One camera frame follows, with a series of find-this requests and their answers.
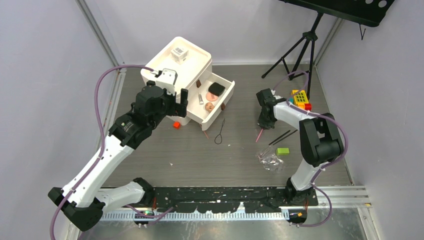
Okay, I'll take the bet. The pink eyebrow brush comb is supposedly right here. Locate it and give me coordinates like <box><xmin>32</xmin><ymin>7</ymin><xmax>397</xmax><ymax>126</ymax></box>
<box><xmin>255</xmin><ymin>128</ymin><xmax>264</xmax><ymax>143</ymax></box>

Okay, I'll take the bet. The white small cream tube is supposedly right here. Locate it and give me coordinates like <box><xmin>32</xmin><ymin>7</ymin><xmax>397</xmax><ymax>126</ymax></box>
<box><xmin>198</xmin><ymin>94</ymin><xmax>204</xmax><ymax>105</ymax></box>

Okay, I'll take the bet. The white drawer organizer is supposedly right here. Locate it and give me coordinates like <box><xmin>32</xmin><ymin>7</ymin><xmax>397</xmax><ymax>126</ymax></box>
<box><xmin>146</xmin><ymin>36</ymin><xmax>236</xmax><ymax>131</ymax></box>

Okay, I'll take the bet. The pink powder puff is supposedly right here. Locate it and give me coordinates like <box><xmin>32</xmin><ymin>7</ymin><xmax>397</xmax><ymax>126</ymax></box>
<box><xmin>205</xmin><ymin>92</ymin><xmax>219</xmax><ymax>102</ymax></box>

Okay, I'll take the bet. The black compact case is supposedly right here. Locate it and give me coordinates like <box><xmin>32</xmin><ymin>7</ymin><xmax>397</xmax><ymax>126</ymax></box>
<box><xmin>208</xmin><ymin>82</ymin><xmax>226</xmax><ymax>97</ymax></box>

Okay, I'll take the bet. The white barcode box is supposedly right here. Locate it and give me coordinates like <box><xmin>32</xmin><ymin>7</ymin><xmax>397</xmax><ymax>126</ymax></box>
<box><xmin>170</xmin><ymin>46</ymin><xmax>189</xmax><ymax>64</ymax></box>

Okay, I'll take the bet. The beige makeup sponge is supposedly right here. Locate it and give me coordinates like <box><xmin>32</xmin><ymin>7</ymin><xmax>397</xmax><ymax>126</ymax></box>
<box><xmin>205</xmin><ymin>102</ymin><xmax>215</xmax><ymax>113</ymax></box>

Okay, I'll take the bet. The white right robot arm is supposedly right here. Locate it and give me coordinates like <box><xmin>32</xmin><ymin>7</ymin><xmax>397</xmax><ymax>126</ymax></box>
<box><xmin>256</xmin><ymin>88</ymin><xmax>345</xmax><ymax>205</ymax></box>

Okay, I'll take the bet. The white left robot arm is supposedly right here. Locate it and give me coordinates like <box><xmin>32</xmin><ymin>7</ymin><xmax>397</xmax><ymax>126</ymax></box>
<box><xmin>48</xmin><ymin>84</ymin><xmax>189</xmax><ymax>232</ymax></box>

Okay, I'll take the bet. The black makeup pencil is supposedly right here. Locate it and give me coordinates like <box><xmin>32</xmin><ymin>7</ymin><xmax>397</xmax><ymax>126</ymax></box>
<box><xmin>272</xmin><ymin>130</ymin><xmax>298</xmax><ymax>146</ymax></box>
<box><xmin>268</xmin><ymin>130</ymin><xmax>291</xmax><ymax>146</ymax></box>

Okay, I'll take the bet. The small orange red cube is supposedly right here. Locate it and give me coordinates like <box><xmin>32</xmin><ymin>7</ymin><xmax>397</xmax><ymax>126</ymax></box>
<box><xmin>173</xmin><ymin>121</ymin><xmax>181</xmax><ymax>129</ymax></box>

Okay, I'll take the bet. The lime green block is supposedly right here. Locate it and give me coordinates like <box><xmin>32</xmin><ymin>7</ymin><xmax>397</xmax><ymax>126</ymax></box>
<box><xmin>276</xmin><ymin>147</ymin><xmax>290</xmax><ymax>156</ymax></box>

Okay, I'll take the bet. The yellow toy block house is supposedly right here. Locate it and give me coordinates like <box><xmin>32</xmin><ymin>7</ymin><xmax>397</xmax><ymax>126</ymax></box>
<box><xmin>292</xmin><ymin>90</ymin><xmax>309</xmax><ymax>110</ymax></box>

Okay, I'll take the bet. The red toy block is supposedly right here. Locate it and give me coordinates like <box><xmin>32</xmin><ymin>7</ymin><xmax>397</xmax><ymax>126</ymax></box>
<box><xmin>304</xmin><ymin>103</ymin><xmax>312</xmax><ymax>111</ymax></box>

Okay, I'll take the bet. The clear plastic bag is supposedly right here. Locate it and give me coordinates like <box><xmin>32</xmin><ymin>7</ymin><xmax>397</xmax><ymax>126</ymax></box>
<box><xmin>256</xmin><ymin>145</ymin><xmax>284</xmax><ymax>173</ymax></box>

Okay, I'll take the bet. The black hair loop tool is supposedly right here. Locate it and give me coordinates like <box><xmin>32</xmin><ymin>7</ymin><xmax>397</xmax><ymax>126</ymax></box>
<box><xmin>214</xmin><ymin>118</ymin><xmax>226</xmax><ymax>145</ymax></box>

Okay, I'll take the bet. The black tripod stand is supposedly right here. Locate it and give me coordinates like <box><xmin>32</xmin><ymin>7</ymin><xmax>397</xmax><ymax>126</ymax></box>
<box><xmin>260</xmin><ymin>11</ymin><xmax>325</xmax><ymax>100</ymax></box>

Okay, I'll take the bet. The black music stand tray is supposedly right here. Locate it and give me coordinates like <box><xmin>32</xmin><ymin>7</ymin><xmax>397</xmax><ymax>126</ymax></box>
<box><xmin>284</xmin><ymin>0</ymin><xmax>395</xmax><ymax>28</ymax></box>

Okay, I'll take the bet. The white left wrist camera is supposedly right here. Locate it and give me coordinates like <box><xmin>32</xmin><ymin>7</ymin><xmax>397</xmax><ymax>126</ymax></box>
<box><xmin>151</xmin><ymin>68</ymin><xmax>178</xmax><ymax>96</ymax></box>

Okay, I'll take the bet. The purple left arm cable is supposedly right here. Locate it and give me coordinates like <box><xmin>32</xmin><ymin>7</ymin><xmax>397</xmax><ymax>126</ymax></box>
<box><xmin>48</xmin><ymin>64</ymin><xmax>175</xmax><ymax>240</ymax></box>

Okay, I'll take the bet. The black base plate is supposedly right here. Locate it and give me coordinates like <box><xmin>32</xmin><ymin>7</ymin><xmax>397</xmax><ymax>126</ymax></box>
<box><xmin>131</xmin><ymin>186</ymin><xmax>319</xmax><ymax>214</ymax></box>

